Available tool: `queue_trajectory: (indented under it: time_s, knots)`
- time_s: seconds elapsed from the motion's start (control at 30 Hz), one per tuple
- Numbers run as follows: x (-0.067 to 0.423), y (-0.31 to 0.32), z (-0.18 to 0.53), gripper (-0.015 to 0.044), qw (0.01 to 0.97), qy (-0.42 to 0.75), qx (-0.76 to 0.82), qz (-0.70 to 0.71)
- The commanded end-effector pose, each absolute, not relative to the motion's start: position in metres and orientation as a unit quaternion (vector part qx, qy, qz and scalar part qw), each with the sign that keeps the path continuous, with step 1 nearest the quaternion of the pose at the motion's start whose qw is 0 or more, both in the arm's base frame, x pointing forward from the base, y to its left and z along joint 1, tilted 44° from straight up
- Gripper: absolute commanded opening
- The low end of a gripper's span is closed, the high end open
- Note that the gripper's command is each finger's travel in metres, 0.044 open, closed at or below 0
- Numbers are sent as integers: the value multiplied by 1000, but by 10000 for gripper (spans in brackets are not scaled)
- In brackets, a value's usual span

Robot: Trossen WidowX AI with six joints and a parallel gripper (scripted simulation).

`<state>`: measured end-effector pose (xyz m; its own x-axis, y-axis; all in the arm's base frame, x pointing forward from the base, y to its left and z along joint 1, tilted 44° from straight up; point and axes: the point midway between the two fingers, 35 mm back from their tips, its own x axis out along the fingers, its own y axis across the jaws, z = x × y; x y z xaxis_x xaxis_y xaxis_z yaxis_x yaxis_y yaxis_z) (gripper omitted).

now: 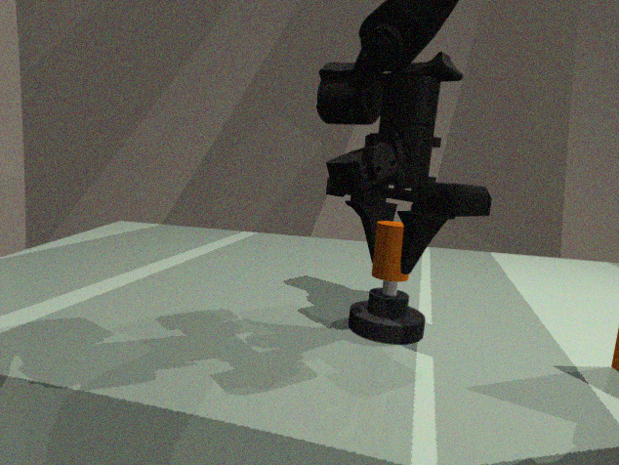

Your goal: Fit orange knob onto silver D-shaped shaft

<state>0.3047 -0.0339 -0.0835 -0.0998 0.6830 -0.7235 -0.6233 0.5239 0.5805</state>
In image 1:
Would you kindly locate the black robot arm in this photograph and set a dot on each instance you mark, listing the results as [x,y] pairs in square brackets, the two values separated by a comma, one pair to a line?
[392,36]

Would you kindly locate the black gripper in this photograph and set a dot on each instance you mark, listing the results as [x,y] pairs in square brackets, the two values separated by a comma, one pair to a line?
[432,203]

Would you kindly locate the orange knob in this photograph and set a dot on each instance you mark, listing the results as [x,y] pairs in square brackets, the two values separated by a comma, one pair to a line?
[387,251]

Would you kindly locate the black round pedestal with silver shaft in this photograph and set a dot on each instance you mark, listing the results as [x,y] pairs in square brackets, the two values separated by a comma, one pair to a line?
[386,317]

